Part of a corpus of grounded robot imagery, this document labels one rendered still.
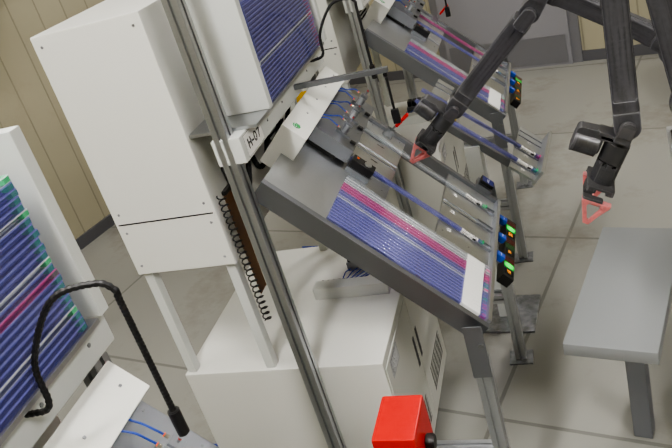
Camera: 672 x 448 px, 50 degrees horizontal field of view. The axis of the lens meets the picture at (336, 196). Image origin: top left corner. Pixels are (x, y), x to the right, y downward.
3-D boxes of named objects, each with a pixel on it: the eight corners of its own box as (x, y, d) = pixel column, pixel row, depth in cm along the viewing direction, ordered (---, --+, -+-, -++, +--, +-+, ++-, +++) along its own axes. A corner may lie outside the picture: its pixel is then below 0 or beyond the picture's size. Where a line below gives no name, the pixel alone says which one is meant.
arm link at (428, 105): (461, 112, 221) (467, 99, 228) (430, 90, 220) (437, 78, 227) (439, 137, 229) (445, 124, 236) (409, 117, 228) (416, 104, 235)
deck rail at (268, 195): (475, 337, 196) (489, 323, 193) (475, 342, 195) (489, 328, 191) (253, 194, 191) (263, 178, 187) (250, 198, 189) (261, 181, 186)
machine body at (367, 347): (450, 365, 291) (416, 234, 265) (429, 513, 232) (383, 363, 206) (301, 373, 312) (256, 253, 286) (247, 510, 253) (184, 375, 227)
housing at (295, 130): (325, 110, 247) (345, 78, 240) (283, 176, 206) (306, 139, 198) (305, 97, 247) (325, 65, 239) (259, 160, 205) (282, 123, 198)
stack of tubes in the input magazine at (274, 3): (320, 43, 235) (296, -40, 223) (272, 102, 191) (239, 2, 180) (285, 51, 239) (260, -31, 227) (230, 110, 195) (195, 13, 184)
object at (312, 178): (397, 154, 249) (405, 143, 246) (358, 261, 193) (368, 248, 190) (316, 101, 246) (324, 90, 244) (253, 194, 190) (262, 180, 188)
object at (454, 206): (490, 208, 251) (495, 201, 249) (477, 329, 195) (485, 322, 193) (444, 178, 249) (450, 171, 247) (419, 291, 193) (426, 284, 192)
